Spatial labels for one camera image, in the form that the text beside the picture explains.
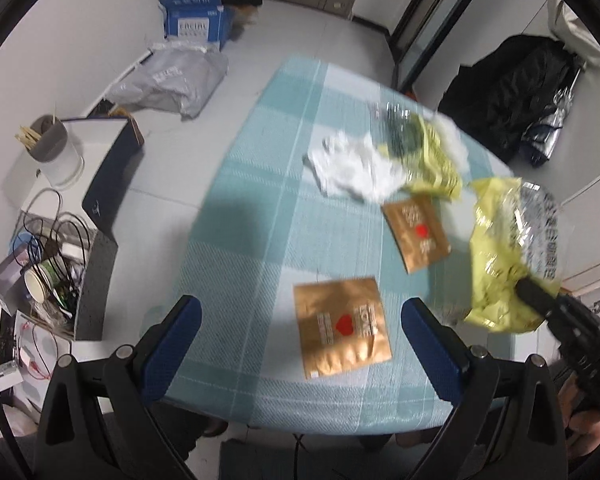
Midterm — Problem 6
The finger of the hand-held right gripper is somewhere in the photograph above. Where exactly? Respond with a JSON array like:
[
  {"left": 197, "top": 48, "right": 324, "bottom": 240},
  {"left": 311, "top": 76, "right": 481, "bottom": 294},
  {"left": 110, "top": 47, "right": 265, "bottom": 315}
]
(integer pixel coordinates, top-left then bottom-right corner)
[{"left": 516, "top": 277, "right": 564, "bottom": 316}]

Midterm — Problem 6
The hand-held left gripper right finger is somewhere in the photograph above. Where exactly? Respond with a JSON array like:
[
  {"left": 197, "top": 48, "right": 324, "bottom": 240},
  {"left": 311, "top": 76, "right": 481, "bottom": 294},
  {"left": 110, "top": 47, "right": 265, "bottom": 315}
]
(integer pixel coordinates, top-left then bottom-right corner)
[{"left": 401, "top": 297, "right": 576, "bottom": 480}]

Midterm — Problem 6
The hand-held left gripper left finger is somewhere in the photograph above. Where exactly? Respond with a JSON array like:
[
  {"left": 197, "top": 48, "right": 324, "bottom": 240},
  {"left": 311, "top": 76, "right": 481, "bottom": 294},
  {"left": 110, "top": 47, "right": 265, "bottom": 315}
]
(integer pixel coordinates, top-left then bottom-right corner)
[{"left": 32, "top": 295, "right": 203, "bottom": 480}]

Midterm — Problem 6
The yellow foil snack wrapper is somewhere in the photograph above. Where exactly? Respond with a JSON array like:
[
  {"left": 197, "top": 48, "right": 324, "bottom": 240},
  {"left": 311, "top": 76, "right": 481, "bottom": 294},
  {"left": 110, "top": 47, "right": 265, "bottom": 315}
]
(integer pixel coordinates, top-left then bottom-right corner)
[{"left": 462, "top": 176, "right": 569, "bottom": 335}]

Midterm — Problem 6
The gold packet red heart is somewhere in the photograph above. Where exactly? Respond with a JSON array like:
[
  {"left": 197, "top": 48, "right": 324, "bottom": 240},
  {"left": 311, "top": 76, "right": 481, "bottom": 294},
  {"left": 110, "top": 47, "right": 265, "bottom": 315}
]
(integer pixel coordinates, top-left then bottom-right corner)
[
  {"left": 293, "top": 276, "right": 392, "bottom": 380},
  {"left": 382, "top": 195, "right": 452, "bottom": 275}
]

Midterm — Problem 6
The large yellow snack bag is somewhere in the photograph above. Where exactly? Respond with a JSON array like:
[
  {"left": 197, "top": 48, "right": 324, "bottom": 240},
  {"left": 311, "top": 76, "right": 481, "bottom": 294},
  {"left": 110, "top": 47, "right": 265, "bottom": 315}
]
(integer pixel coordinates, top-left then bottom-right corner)
[{"left": 380, "top": 112, "right": 465, "bottom": 202}]

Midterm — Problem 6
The white cotton wad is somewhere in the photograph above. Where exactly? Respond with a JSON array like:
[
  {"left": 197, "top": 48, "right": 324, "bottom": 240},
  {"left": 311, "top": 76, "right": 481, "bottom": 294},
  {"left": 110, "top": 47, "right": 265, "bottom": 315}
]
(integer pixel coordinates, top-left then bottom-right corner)
[{"left": 432, "top": 116, "right": 474, "bottom": 174}]

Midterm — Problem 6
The white tissue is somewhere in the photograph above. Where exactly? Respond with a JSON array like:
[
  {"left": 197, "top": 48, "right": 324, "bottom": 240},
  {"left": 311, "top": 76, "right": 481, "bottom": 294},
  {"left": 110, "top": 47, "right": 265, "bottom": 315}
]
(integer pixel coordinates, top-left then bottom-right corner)
[{"left": 307, "top": 130, "right": 407, "bottom": 205}]

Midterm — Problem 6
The clear plastic bag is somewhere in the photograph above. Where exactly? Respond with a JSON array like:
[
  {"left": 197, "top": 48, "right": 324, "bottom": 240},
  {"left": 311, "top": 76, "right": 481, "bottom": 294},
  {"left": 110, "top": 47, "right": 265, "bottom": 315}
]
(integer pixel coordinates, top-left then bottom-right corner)
[{"left": 372, "top": 101, "right": 427, "bottom": 162}]

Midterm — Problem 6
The white shoulder bag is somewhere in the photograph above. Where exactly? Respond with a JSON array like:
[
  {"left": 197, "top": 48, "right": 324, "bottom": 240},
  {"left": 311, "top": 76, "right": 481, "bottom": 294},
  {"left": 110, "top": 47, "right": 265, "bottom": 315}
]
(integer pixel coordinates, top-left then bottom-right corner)
[{"left": 547, "top": 0, "right": 600, "bottom": 69}]

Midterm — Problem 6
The white wardrobe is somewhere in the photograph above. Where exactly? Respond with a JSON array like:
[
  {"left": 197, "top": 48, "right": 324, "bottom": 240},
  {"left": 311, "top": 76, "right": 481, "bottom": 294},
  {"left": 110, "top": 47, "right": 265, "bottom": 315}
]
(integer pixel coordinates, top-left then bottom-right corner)
[{"left": 555, "top": 155, "right": 600, "bottom": 303}]

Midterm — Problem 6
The grey felt organizer box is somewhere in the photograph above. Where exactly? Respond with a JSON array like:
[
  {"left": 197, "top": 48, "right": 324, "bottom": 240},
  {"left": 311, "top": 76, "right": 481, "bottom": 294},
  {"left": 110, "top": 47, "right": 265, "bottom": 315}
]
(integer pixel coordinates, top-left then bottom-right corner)
[{"left": 15, "top": 212, "right": 119, "bottom": 342}]

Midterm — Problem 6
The green print paper cup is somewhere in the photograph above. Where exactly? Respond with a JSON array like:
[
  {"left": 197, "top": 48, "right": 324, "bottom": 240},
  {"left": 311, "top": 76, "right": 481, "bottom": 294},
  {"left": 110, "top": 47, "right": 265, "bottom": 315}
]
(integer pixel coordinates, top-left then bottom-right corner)
[{"left": 23, "top": 258, "right": 75, "bottom": 307}]

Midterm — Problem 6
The silver folded umbrella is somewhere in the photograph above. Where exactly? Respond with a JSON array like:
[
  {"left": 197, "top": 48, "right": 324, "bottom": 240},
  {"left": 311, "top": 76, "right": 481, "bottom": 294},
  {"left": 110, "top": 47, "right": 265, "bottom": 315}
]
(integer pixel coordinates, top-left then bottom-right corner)
[{"left": 521, "top": 67, "right": 582, "bottom": 169}]

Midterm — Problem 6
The teal checkered tablecloth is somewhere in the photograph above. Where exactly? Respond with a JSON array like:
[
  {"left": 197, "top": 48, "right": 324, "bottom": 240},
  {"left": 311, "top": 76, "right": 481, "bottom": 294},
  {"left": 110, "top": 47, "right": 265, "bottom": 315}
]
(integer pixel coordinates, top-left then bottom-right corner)
[{"left": 162, "top": 55, "right": 531, "bottom": 437}]

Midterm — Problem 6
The small grey box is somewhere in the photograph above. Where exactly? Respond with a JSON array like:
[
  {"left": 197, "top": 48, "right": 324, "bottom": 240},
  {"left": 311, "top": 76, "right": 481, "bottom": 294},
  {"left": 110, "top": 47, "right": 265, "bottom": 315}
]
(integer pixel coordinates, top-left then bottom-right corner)
[{"left": 0, "top": 249, "right": 29, "bottom": 312}]

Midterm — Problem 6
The light blue bowl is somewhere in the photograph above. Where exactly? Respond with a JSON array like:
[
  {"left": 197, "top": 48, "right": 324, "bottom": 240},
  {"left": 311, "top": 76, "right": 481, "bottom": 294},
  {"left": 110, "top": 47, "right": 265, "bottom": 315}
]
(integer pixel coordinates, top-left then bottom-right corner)
[{"left": 9, "top": 232, "right": 47, "bottom": 267}]

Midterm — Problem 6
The black hanging jacket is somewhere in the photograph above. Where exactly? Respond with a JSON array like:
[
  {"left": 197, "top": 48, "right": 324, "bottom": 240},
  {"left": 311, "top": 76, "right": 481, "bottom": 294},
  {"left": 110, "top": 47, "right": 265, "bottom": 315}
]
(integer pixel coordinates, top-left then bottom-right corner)
[{"left": 437, "top": 35, "right": 582, "bottom": 162}]

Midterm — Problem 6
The white and navy gift box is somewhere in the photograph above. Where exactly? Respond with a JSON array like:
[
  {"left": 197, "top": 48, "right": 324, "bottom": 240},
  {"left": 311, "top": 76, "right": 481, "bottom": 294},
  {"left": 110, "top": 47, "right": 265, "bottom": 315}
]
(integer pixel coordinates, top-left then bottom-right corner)
[{"left": 60, "top": 114, "right": 146, "bottom": 242}]

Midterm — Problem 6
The white cylindrical container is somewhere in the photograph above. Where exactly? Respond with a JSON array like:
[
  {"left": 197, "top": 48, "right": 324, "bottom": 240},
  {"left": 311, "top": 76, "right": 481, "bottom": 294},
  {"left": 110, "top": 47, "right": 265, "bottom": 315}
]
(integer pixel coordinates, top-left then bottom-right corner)
[{"left": 29, "top": 115, "right": 86, "bottom": 189}]

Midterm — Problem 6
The gold ribbon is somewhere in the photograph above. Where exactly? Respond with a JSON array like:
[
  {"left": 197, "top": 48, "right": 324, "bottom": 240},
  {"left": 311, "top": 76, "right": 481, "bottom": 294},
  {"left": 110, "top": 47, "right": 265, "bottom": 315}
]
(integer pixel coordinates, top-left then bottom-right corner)
[{"left": 107, "top": 106, "right": 145, "bottom": 147}]

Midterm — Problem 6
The wooden chopsticks bundle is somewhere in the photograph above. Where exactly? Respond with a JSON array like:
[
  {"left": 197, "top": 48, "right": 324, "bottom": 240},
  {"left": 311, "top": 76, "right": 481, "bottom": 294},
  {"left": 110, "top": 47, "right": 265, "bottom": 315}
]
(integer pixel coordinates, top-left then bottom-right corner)
[{"left": 13, "top": 104, "right": 59, "bottom": 149}]

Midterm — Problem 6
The grey plastic mailer bag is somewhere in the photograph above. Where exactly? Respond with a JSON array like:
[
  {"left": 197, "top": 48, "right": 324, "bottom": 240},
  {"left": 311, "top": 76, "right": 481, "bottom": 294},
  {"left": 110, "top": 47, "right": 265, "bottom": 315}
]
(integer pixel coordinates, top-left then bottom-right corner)
[{"left": 107, "top": 42, "right": 230, "bottom": 122}]

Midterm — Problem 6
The black framed glass door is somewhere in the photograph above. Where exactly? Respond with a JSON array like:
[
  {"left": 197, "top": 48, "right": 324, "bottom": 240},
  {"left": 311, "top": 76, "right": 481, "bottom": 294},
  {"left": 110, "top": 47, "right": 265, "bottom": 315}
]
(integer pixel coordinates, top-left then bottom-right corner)
[{"left": 387, "top": 0, "right": 507, "bottom": 94}]

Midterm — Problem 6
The blue cardboard box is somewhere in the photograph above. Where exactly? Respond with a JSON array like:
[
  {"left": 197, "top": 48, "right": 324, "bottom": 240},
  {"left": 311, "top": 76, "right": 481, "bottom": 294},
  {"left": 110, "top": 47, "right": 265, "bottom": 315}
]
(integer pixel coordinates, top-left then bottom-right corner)
[{"left": 158, "top": 0, "right": 226, "bottom": 52}]

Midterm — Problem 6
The red cable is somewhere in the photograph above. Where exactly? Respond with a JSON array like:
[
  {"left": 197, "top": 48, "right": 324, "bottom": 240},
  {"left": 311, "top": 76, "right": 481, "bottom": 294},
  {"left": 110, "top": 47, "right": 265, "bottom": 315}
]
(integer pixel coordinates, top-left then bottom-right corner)
[{"left": 16, "top": 320, "right": 52, "bottom": 382}]

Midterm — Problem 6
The black cables tangle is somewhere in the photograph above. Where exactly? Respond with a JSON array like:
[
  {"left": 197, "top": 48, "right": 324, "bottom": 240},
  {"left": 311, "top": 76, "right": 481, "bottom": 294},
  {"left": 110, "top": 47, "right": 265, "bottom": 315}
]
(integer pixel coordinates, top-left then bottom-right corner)
[{"left": 17, "top": 187, "right": 95, "bottom": 312}]

